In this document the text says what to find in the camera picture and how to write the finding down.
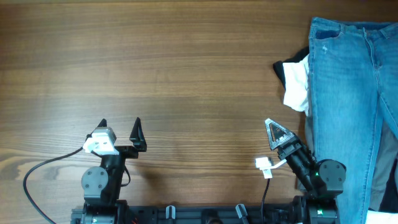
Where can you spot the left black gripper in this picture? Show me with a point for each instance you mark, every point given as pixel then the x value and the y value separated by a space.
pixel 138 140

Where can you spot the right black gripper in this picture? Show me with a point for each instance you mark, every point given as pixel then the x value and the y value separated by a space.
pixel 286 147

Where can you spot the light blue denim jeans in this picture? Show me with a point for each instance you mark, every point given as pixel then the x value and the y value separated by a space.
pixel 353 92

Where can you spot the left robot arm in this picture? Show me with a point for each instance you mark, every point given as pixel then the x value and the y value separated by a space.
pixel 102 184

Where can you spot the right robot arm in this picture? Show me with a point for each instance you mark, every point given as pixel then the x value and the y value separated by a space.
pixel 323 180

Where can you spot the white cloth garment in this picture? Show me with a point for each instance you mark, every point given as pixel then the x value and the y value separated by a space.
pixel 296 92

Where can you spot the black cloth garment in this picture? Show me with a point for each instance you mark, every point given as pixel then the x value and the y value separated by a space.
pixel 282 68

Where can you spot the grey cloth garment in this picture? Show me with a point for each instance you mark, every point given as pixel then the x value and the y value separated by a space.
pixel 384 168

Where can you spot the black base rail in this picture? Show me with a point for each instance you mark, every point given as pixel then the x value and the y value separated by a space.
pixel 182 215

